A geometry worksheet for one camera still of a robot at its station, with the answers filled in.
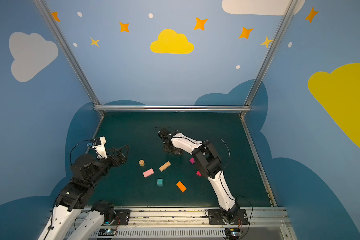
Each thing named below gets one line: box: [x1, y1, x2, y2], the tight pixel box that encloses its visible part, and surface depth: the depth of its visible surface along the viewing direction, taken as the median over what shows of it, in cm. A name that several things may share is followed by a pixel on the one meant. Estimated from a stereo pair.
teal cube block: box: [157, 178, 163, 186], surface depth 86 cm
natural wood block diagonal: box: [158, 161, 171, 172], surface depth 94 cm
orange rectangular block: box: [176, 180, 187, 193], surface depth 86 cm
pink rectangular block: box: [142, 168, 154, 178], surface depth 91 cm
